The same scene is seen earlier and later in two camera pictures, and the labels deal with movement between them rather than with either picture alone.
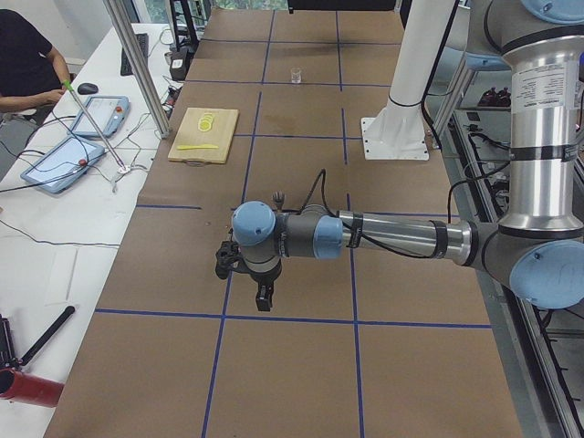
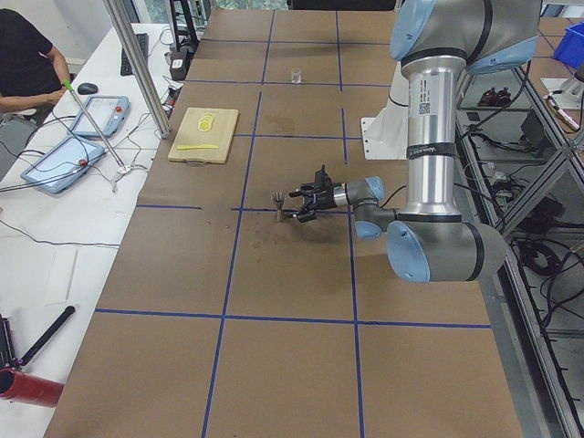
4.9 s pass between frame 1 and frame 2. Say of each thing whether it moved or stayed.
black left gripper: moved
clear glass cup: stayed
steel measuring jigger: stayed
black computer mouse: stayed
